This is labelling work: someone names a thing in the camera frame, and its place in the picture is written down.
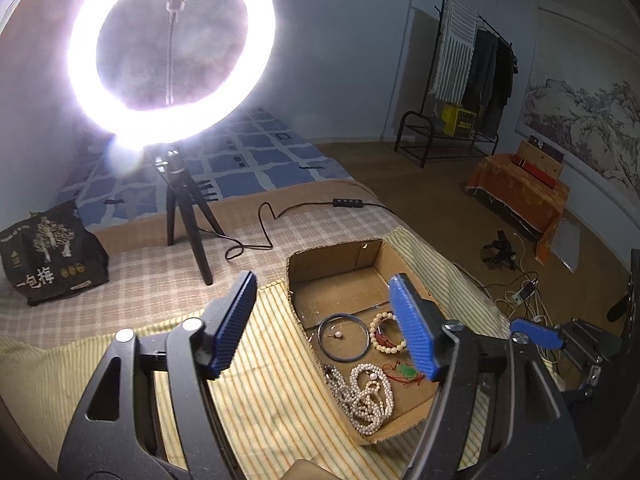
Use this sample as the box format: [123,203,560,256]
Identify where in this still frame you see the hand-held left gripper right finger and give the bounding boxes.
[389,273,586,480]

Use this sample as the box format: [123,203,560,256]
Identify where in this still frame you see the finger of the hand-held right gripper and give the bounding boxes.
[510,316,623,366]

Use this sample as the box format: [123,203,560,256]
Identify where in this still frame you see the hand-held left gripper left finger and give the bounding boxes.
[57,270,258,480]

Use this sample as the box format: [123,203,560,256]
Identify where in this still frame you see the cream bead bracelet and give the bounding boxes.
[369,311,409,355]

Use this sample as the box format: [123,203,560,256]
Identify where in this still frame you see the green pendant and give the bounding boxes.
[382,360,427,387]

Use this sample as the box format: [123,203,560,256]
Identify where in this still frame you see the cardboard box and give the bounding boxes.
[286,238,451,447]

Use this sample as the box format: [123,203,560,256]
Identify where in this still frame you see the long pearl necklace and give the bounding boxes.
[327,362,396,436]

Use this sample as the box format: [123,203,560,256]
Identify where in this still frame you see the dark thin bangle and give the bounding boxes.
[317,313,371,362]

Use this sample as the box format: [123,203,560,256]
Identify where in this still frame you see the yellow striped cloth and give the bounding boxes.
[0,225,511,480]

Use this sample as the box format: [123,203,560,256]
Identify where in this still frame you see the black gadget on floor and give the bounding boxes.
[482,230,518,268]

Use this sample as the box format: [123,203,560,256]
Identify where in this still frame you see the silver foil sheet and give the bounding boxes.
[550,220,583,273]

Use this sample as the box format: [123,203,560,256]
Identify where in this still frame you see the beige checked bed sheet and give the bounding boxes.
[0,180,416,341]

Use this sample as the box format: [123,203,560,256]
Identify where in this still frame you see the orange cloth covered table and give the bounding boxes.
[464,152,571,263]

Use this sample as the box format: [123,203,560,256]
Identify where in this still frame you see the blue patterned blanket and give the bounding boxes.
[55,107,351,233]

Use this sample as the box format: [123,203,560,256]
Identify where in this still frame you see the wooden box with red lining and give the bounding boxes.
[515,139,566,188]

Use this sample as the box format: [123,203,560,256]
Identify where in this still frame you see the black printed bag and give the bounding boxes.
[0,200,110,307]

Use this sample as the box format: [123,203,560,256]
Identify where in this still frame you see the black clothes rack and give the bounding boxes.
[394,0,518,168]

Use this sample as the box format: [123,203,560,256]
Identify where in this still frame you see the yellow crate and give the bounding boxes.
[440,104,476,137]

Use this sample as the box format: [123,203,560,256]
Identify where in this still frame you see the dark hanging clothes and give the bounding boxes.
[462,27,518,136]

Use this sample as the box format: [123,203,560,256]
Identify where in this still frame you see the striped hanging towel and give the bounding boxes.
[432,0,478,103]

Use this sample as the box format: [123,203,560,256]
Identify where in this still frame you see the power strip with cables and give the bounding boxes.
[492,270,551,323]

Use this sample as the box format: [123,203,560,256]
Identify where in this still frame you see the black power cable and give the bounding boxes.
[224,201,396,262]

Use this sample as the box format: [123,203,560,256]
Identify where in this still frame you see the landscape wall painting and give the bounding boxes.
[515,7,640,211]

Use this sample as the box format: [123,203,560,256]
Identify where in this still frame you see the white ring light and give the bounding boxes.
[67,0,278,148]

